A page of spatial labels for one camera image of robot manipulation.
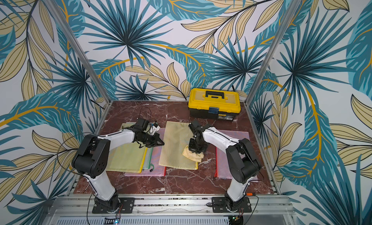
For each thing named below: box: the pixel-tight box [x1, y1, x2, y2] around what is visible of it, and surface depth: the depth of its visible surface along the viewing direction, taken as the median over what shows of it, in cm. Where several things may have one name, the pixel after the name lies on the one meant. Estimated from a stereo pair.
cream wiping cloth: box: [182, 144, 205, 163], surface depth 88 cm
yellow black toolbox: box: [187, 88, 241, 121], surface depth 100 cm
